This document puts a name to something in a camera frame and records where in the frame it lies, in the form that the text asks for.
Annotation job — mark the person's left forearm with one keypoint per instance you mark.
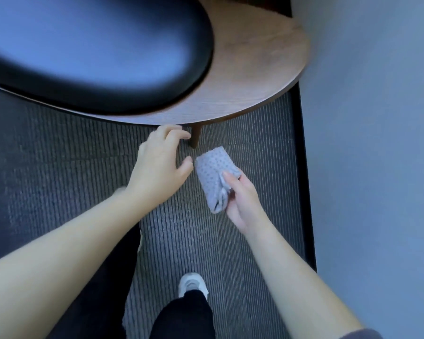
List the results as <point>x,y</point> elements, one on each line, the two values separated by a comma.
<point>56,264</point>

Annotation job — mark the white sneaker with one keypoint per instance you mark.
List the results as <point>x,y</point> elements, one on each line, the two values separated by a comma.
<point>194,282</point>
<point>140,240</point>

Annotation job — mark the light blue cleaning cloth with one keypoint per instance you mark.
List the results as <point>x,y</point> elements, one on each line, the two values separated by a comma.
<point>212,172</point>

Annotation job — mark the white left sneaker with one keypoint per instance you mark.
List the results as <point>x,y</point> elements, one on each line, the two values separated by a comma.
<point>140,240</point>

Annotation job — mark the white right sneaker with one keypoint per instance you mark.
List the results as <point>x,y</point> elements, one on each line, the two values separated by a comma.
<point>194,282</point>

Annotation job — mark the wooden chair with black cushion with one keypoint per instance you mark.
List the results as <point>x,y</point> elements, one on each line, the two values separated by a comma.
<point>109,49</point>

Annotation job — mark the person's right forearm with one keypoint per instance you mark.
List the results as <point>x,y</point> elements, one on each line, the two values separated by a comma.
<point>296,285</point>

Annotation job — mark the person's left hand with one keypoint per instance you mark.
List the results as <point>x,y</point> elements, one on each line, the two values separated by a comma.
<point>159,172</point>

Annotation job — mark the person's right hand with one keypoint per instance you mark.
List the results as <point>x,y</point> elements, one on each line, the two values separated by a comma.
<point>247,208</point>

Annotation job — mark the black trousers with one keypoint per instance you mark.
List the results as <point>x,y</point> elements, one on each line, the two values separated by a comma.
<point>183,317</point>

